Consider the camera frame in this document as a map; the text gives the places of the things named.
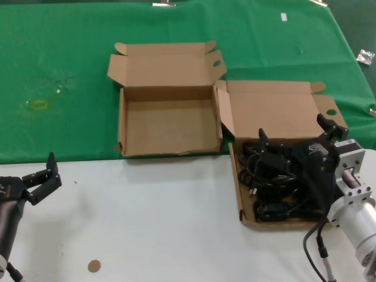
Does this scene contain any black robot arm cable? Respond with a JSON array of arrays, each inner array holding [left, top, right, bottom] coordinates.
[[302, 202, 331, 282]]

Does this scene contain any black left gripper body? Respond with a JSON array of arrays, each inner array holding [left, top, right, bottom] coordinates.
[[0, 175, 32, 206]]

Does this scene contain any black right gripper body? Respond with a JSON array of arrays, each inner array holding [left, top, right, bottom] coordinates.
[[293, 136, 340, 217]]

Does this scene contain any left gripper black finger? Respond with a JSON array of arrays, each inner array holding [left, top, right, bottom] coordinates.
[[22, 152, 63, 206]]

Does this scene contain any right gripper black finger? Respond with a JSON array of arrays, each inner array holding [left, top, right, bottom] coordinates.
[[257, 127, 296, 173], [316, 113, 349, 145]]

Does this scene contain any cardboard box with intact walls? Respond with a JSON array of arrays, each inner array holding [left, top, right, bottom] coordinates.
[[214, 79, 349, 227]]

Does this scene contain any cable with metal connector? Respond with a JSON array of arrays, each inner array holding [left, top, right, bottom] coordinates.
[[315, 224, 336, 282]]

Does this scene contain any green table cloth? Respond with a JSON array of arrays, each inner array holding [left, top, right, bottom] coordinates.
[[0, 0, 376, 165]]

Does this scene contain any cardboard box with torn wall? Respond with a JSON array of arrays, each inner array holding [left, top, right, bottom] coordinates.
[[106, 41, 227, 159]]

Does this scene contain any small plastic bag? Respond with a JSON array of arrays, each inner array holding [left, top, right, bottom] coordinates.
[[356, 49, 376, 66]]

